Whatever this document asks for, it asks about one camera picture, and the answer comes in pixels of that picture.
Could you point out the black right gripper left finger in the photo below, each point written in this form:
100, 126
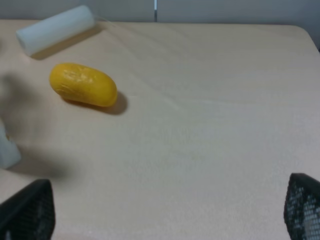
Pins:
29, 214

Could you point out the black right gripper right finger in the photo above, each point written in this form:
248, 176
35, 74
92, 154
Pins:
302, 207

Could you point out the white blue shampoo bottle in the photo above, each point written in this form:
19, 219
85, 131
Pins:
9, 152

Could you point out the yellow oval plastic case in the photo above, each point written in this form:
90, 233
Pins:
83, 84

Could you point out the white translucent cylinder tube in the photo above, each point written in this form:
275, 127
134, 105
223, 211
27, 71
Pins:
55, 29

